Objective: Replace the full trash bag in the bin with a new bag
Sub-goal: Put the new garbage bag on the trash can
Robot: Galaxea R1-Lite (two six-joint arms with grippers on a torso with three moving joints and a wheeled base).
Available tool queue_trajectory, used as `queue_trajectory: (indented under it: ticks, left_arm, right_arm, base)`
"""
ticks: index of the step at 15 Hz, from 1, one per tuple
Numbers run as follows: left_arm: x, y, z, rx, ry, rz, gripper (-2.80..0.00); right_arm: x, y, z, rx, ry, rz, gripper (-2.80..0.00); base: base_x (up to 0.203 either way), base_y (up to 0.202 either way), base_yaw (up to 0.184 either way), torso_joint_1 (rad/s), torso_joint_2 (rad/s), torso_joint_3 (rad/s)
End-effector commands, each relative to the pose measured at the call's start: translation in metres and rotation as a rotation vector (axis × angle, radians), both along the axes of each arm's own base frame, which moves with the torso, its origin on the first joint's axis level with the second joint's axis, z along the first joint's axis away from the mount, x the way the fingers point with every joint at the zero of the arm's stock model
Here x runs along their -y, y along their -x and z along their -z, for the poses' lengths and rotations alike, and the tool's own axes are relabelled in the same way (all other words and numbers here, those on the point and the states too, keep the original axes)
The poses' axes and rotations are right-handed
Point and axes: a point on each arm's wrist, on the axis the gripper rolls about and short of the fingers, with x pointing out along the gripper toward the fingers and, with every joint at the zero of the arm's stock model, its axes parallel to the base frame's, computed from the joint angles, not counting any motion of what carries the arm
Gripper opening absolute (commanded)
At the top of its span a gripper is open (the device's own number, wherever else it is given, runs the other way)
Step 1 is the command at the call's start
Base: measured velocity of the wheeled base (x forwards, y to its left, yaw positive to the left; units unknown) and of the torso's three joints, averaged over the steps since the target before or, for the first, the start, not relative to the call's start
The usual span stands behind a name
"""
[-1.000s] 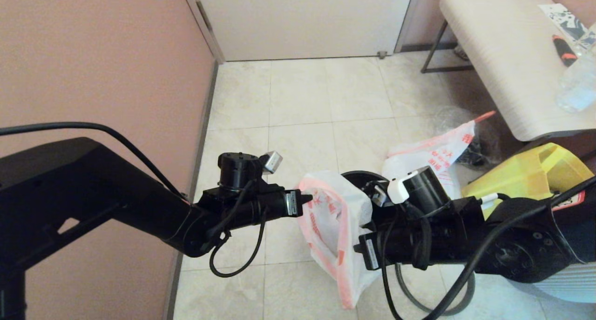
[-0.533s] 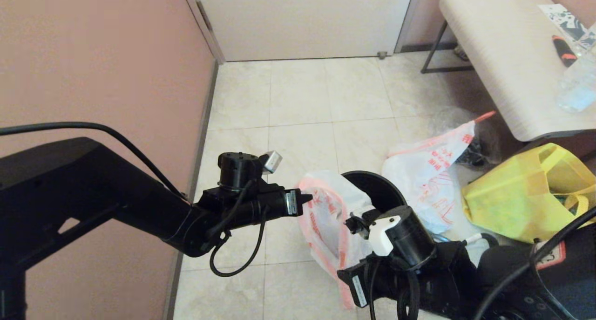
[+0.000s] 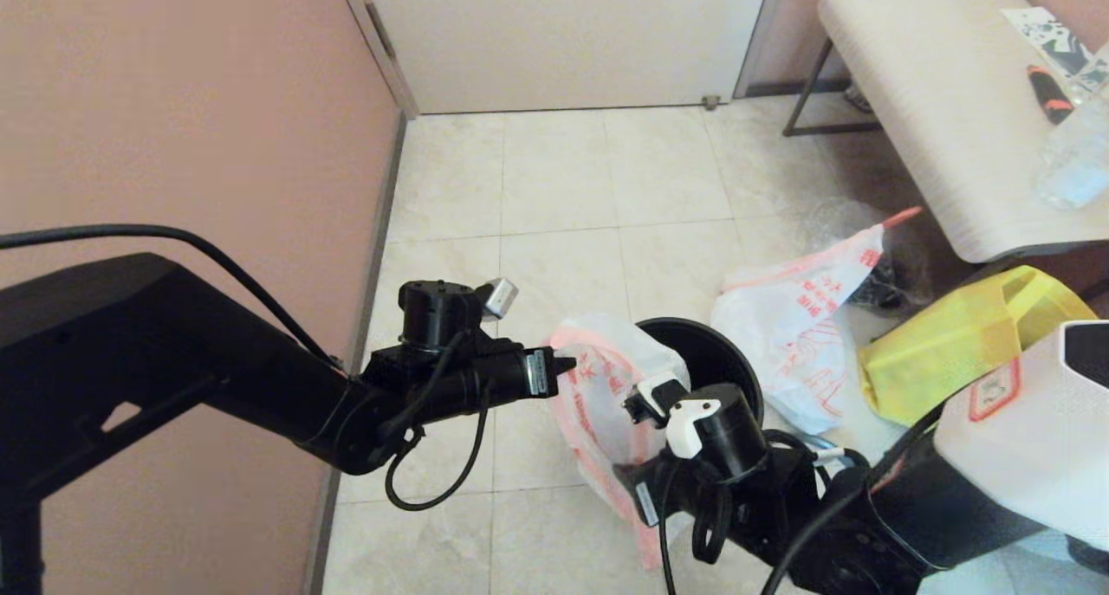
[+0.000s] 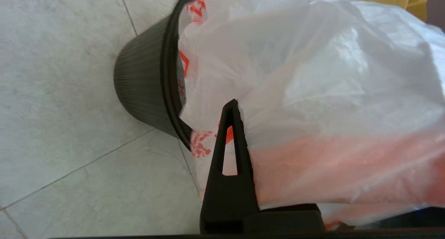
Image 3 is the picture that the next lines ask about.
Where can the beige bench metal legs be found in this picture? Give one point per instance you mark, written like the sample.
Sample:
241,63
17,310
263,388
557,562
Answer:
936,101

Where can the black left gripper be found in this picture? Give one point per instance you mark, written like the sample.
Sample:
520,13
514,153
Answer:
494,374

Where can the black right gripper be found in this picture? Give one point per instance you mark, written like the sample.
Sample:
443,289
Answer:
676,500

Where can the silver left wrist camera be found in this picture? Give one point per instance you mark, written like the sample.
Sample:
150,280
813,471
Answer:
499,297

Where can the white trash bag red cartoon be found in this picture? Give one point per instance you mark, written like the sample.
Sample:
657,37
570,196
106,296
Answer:
606,387

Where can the white plastic bag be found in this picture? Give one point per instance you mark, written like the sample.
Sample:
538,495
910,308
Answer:
797,335

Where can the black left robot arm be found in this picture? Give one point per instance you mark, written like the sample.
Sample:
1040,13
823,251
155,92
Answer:
130,352

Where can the grey shoe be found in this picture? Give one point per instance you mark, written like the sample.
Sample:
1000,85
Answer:
856,101

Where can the black white printed leaflet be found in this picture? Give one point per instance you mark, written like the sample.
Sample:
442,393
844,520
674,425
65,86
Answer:
1044,34

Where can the large clear plastic bottle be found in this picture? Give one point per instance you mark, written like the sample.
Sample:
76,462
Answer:
1074,162

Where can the yellow fabric tote bag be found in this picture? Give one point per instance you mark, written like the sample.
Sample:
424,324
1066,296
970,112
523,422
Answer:
944,352

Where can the white door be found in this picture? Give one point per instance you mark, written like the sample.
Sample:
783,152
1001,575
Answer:
563,41

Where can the grey wall baseboard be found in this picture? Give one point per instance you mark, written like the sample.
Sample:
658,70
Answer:
381,231

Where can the black trash bin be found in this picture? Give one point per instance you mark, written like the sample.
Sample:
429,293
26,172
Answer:
710,352

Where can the black orange utility knife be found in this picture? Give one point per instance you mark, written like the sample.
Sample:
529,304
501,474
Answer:
1048,95

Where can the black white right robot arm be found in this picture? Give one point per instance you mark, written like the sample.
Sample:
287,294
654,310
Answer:
1022,439

